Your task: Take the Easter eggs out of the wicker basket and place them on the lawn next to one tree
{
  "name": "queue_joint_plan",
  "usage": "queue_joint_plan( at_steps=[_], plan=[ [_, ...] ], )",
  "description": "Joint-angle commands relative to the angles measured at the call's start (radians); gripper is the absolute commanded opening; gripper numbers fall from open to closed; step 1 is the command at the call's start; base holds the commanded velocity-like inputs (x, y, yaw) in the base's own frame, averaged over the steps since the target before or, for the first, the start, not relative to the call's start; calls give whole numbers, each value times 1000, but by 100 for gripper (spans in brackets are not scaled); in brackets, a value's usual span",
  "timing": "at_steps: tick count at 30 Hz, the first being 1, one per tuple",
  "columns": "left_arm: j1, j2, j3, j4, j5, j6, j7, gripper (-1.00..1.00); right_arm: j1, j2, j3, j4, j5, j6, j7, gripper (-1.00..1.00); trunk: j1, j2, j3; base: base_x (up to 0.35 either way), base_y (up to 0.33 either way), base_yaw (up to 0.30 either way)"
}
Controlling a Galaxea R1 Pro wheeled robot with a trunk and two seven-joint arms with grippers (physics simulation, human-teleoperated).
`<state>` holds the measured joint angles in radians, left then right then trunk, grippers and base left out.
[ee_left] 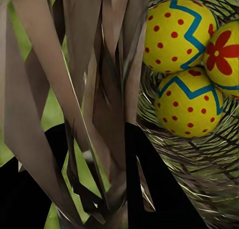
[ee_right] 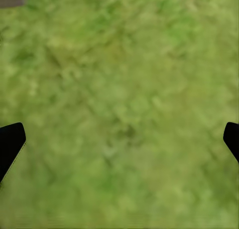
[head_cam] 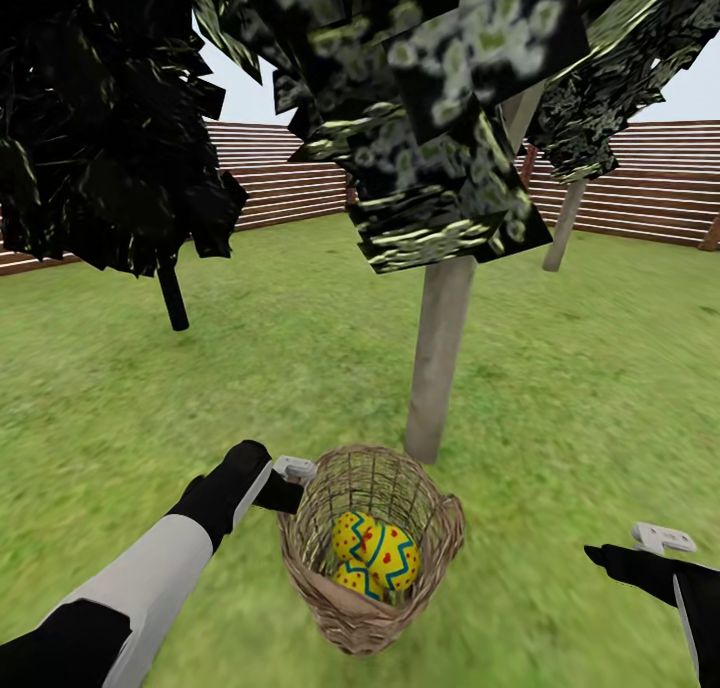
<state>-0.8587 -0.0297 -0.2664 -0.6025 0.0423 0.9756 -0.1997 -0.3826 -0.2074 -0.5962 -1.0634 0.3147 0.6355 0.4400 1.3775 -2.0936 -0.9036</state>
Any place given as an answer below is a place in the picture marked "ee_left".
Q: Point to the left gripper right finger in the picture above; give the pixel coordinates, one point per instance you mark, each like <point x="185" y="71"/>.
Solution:
<point x="173" y="209"/>

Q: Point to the wicker basket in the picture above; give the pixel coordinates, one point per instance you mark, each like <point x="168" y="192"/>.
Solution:
<point x="105" y="41"/>

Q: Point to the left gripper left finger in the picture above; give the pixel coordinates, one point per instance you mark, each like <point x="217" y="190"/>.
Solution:
<point x="23" y="203"/>

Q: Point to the easter egg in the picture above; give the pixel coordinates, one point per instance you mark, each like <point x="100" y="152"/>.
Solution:
<point x="176" y="34"/>
<point x="221" y="58"/>
<point x="188" y="104"/>

